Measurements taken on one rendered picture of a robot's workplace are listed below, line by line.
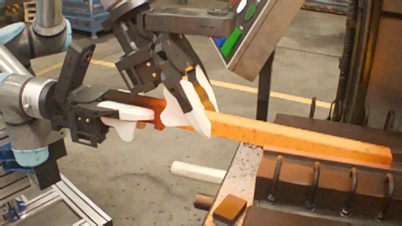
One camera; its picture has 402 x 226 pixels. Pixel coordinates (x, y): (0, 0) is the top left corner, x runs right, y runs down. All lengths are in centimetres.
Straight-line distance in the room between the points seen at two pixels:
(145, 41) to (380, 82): 41
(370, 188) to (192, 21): 29
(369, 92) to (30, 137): 64
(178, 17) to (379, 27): 34
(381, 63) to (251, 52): 35
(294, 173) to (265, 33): 48
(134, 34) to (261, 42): 44
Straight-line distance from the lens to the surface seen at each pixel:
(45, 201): 164
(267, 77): 103
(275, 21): 83
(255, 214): 37
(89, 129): 55
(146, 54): 43
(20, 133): 68
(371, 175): 45
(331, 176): 43
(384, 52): 61
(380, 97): 64
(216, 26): 41
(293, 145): 45
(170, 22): 42
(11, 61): 80
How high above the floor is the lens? 124
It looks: 27 degrees down
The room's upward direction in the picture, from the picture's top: straight up
